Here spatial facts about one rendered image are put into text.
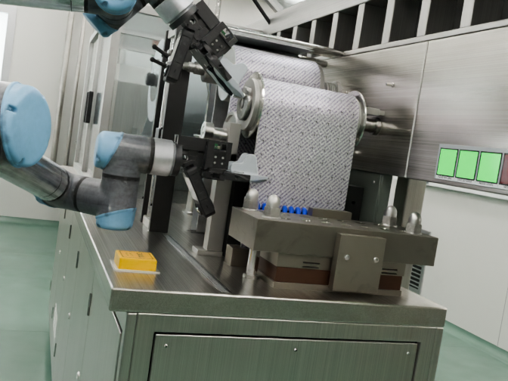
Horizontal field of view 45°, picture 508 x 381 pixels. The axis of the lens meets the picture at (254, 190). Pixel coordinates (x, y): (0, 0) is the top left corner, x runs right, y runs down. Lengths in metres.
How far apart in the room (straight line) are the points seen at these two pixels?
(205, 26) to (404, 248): 0.62
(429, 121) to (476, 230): 3.50
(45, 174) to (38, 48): 5.65
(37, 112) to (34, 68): 5.91
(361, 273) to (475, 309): 3.59
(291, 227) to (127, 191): 0.33
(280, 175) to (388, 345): 0.42
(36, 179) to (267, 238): 0.44
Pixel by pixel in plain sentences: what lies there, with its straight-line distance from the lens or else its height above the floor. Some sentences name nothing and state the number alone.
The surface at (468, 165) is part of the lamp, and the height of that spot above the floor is 1.18.
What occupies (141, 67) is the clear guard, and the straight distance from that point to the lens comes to 2.32.
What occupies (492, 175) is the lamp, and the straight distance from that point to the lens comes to 1.16.
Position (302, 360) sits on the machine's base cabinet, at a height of 0.79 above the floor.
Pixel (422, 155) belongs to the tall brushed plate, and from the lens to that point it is 1.35.
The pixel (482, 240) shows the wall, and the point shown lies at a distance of 4.76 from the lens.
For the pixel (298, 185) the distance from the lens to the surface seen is 1.37.
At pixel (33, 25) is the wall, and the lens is 6.87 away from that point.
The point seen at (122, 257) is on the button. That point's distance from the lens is 1.16.
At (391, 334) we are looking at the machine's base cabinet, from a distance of 1.25.
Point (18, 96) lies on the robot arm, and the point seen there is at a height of 1.18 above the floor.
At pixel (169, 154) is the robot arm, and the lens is 1.25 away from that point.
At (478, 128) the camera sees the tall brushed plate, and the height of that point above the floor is 1.25.
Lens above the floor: 1.16
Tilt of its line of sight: 4 degrees down
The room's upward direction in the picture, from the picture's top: 9 degrees clockwise
